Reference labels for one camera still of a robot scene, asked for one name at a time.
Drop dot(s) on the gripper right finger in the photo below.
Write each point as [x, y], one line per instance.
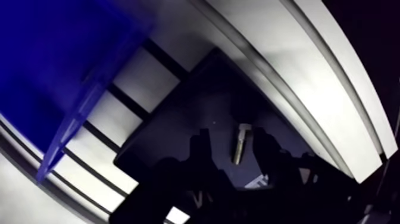
[297, 187]

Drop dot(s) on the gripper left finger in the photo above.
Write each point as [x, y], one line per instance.
[193, 178]

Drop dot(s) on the steel bolt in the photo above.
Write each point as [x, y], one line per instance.
[240, 144]

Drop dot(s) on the black tray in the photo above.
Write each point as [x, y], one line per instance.
[203, 103]

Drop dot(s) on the blue bin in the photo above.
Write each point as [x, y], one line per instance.
[47, 62]

